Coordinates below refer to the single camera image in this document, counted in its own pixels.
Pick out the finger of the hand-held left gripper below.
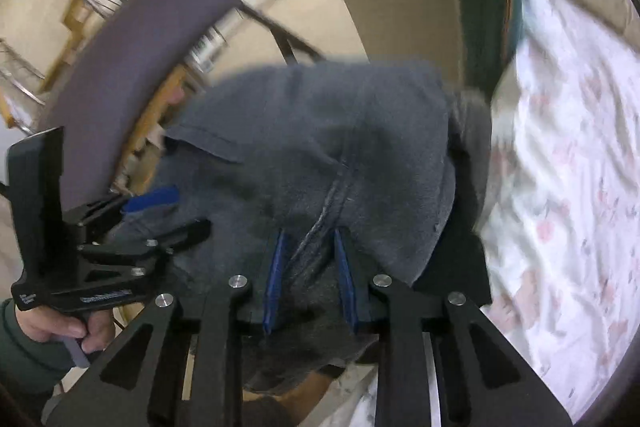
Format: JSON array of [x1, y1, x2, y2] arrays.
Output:
[[75, 187, 181, 225], [80, 219, 213, 258]]

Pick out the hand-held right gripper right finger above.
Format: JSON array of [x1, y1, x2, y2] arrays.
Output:
[[332, 227, 573, 427]]

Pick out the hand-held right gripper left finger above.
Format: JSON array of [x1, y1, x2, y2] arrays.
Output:
[[42, 229, 291, 427]]

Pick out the black pants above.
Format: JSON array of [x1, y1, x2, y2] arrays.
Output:
[[415, 202, 493, 308]]

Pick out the dark grey pants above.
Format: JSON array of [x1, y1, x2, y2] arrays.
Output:
[[107, 59, 493, 393]]

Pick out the person's left forearm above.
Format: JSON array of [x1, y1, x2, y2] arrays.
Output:
[[0, 299, 81, 413]]

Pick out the person's left hand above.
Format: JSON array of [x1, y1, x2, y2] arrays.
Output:
[[15, 309, 116, 353]]

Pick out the grey purple chair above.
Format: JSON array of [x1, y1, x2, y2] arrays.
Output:
[[42, 0, 326, 218]]

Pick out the floral bed sheet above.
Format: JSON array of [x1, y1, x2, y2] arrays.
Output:
[[350, 0, 640, 427]]

